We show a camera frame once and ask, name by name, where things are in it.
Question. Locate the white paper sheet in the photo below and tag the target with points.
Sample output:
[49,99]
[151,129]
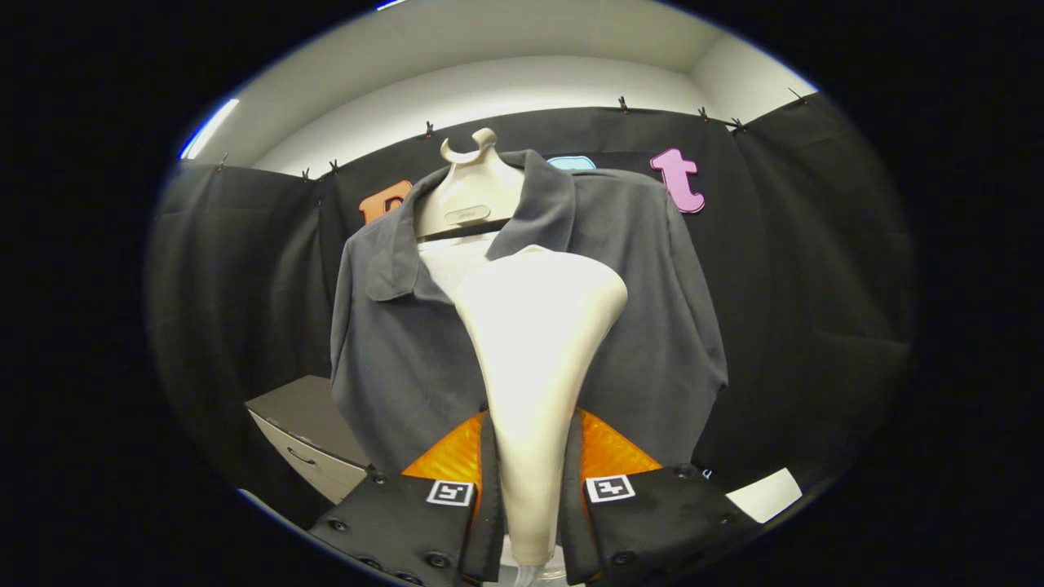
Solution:
[763,493]

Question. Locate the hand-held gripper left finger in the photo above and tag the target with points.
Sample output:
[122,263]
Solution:
[492,530]

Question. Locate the grey collared shirt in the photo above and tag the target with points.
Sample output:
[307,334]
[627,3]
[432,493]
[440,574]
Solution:
[652,326]

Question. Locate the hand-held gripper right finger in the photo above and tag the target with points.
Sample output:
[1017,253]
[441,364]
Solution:
[573,530]

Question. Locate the grey drawer cabinet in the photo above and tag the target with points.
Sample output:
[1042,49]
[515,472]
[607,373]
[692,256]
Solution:
[302,408]

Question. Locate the row of black cloth clips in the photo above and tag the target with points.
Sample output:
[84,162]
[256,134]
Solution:
[428,129]

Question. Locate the black backdrop cloth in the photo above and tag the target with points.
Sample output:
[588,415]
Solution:
[816,285]

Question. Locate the ceiling light strip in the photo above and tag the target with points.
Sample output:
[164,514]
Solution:
[210,128]

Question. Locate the white garment steamer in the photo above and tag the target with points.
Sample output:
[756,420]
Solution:
[534,350]

